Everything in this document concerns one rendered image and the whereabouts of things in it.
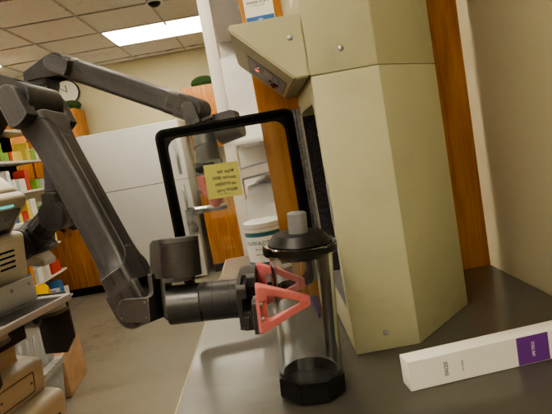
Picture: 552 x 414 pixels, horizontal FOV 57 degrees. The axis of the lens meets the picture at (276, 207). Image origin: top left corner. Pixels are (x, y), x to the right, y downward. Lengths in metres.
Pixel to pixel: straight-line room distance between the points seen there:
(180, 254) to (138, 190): 5.16
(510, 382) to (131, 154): 5.37
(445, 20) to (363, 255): 0.65
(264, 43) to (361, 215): 0.32
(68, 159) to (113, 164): 5.09
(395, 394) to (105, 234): 0.48
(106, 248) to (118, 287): 0.06
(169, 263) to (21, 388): 0.78
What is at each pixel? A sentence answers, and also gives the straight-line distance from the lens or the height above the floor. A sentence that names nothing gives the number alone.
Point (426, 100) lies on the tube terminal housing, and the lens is 0.98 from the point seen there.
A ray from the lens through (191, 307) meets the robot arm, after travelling 0.75.
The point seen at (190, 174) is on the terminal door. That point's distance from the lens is 1.13.
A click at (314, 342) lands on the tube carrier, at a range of 0.74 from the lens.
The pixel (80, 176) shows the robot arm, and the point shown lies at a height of 1.32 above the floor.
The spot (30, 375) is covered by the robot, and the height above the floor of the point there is 0.86.
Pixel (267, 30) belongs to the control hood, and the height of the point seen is 1.49.
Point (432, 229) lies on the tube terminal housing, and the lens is 0.96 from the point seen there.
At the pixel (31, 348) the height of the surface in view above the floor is 0.49.
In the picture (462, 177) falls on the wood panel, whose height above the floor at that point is 1.16.
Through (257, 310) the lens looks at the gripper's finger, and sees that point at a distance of 0.70.
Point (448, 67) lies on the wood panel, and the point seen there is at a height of 1.42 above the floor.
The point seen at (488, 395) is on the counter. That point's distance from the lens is 0.77.
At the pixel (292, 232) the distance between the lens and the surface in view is 0.73.
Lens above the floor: 1.31
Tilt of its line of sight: 7 degrees down
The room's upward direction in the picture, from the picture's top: 10 degrees counter-clockwise
